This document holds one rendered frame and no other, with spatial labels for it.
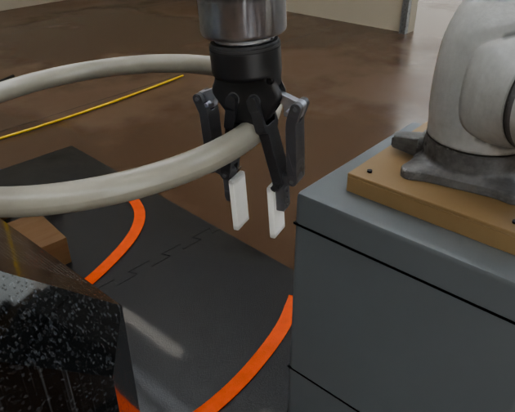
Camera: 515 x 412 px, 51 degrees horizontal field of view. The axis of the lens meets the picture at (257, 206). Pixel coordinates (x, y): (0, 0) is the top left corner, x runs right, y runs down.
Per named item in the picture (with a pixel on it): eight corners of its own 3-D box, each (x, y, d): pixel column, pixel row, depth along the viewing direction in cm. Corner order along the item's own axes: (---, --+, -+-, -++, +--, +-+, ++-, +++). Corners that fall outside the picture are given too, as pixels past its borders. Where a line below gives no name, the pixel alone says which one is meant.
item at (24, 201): (-218, 214, 57) (-233, 189, 56) (36, 73, 98) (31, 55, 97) (231, 235, 47) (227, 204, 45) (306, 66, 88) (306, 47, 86)
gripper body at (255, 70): (296, 29, 58) (298, 113, 62) (226, 27, 61) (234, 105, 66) (265, 47, 52) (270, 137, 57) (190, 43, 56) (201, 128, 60)
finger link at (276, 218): (277, 176, 65) (283, 176, 65) (279, 226, 69) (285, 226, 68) (266, 187, 63) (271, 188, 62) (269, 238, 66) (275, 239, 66)
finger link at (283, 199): (279, 167, 63) (302, 170, 62) (281, 204, 66) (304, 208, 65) (273, 172, 62) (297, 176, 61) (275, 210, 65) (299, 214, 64)
